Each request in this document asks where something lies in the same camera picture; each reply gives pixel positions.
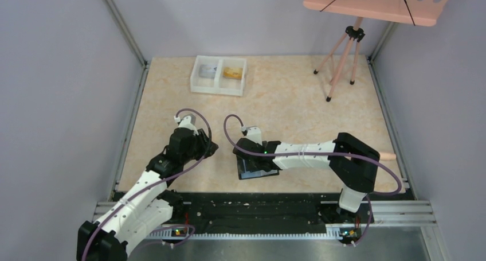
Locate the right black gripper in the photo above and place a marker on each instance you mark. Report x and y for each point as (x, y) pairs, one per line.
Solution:
(245, 152)

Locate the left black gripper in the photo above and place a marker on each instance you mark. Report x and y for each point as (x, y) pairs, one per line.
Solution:
(204, 145)

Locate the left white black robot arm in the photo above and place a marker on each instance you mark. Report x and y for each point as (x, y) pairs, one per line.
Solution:
(148, 204)

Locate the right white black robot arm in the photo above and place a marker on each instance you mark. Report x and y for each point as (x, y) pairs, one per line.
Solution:
(354, 162)

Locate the silver card in tray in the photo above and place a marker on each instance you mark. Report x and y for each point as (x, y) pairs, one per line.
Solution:
(207, 71)

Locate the orange card in tray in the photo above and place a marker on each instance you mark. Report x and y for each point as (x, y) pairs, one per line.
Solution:
(233, 73)

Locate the white two-compartment tray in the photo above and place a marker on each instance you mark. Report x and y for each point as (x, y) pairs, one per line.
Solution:
(219, 85)

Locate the pink cylinder rod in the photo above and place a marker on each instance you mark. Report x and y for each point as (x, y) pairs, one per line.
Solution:
(387, 156)

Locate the pink tripod stand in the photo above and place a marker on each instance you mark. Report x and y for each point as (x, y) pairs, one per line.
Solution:
(354, 35)

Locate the pink perforated board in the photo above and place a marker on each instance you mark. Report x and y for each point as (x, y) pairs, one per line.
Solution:
(416, 12)

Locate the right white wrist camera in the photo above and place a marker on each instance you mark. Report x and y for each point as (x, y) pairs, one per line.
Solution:
(252, 133)

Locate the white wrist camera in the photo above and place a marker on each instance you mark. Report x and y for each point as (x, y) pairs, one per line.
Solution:
(187, 121)
(252, 133)

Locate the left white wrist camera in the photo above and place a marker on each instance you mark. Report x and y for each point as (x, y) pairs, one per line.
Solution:
(187, 121)

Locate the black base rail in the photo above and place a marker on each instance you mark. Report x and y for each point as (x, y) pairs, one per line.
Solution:
(256, 213)

